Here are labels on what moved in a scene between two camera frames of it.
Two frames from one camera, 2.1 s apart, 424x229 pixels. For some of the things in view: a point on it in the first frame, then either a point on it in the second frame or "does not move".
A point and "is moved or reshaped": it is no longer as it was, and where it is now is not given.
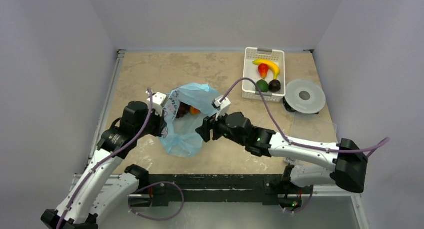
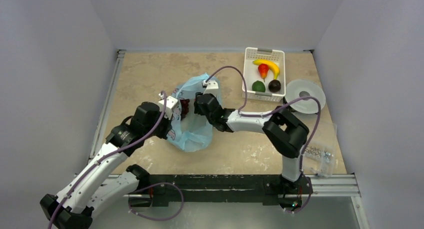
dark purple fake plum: (274, 86) does not move
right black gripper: (213, 128) → (201, 104)
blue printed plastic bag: (185, 107) is moved or reshaped
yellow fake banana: (270, 63) does not move
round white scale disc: (305, 96) does not move
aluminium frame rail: (99, 181) does not move
